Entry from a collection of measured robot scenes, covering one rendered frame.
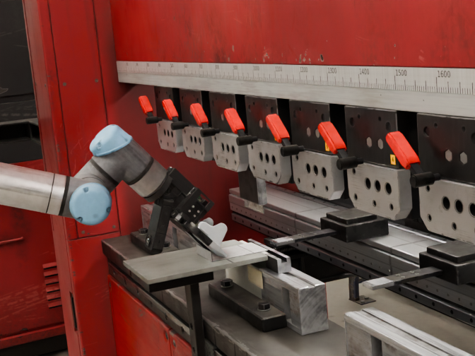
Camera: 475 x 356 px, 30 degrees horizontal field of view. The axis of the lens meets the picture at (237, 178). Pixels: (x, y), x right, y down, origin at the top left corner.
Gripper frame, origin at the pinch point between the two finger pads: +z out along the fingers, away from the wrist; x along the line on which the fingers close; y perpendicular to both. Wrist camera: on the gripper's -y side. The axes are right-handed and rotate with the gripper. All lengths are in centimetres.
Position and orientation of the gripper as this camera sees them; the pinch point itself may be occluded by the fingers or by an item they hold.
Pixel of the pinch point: (214, 252)
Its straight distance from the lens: 189.3
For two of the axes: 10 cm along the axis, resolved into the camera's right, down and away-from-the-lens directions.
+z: 6.6, 6.4, 3.9
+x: -4.1, -1.2, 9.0
